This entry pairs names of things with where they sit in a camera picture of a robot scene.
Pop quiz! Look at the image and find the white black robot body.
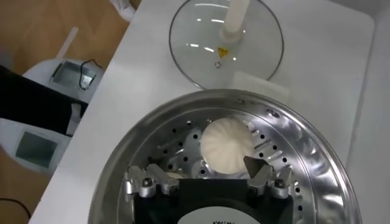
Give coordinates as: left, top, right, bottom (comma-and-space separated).
0, 57, 106, 176

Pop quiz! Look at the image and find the stainless steel steamer basket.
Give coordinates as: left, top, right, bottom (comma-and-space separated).
88, 88, 363, 224

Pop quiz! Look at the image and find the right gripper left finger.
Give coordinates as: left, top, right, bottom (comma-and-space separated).
124, 163, 180, 203

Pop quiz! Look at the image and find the white steamed baozi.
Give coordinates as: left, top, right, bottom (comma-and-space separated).
199, 117, 255, 176

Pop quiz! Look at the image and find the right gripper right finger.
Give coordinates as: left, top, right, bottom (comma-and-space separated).
243, 155, 294, 200

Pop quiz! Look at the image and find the white table leg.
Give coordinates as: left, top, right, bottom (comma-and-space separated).
54, 26, 79, 60

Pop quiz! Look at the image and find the glass lid white handle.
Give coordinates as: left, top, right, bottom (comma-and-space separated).
169, 0, 285, 89

